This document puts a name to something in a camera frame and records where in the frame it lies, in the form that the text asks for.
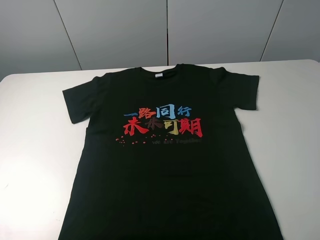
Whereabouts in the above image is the black printed t-shirt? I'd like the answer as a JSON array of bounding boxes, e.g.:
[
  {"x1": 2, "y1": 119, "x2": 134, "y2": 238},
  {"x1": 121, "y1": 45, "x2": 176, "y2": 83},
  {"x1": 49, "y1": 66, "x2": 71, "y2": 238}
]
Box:
[{"x1": 59, "y1": 64, "x2": 283, "y2": 240}]

